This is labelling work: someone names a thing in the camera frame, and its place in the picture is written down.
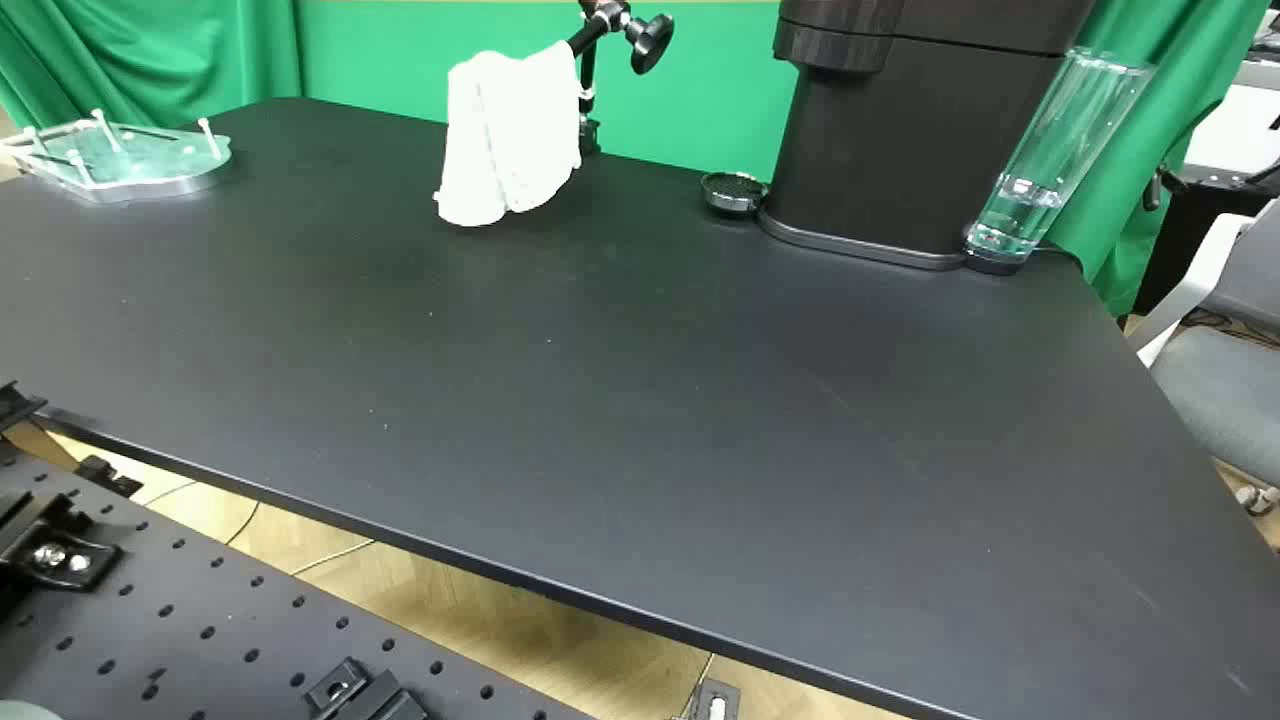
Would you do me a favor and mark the white side table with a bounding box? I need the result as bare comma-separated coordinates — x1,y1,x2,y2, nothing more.
1179,77,1280,184

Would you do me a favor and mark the black table clamp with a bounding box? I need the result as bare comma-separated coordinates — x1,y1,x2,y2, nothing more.
72,450,150,498

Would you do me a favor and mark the large black appliance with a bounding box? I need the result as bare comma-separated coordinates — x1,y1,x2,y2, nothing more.
755,0,1096,275

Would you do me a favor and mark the black perforated mounting board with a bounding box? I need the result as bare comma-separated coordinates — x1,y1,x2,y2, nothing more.
0,457,592,720

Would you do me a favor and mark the white cloth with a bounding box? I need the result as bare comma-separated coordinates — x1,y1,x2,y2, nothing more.
434,40,589,232

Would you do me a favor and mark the small black round dish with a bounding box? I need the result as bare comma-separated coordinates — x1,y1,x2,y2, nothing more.
700,167,771,220

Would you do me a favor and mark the grey office chair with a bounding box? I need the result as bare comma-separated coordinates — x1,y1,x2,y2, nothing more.
1134,194,1280,518

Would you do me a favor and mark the clear glass cup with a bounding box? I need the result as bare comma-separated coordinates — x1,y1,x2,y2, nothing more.
960,44,1156,262

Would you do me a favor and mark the clear acrylic tray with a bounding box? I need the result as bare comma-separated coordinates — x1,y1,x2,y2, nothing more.
3,106,235,199

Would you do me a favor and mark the floor power socket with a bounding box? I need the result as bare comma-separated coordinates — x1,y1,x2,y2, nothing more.
685,679,746,720

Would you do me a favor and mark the black mounting bracket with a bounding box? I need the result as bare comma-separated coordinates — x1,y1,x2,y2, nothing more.
300,654,445,720

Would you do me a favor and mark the black bracket with silver screw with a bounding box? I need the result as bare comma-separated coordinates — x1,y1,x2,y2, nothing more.
0,522,128,601

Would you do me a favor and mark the green curtain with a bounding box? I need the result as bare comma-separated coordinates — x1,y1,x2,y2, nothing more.
0,0,308,132
1043,0,1275,324

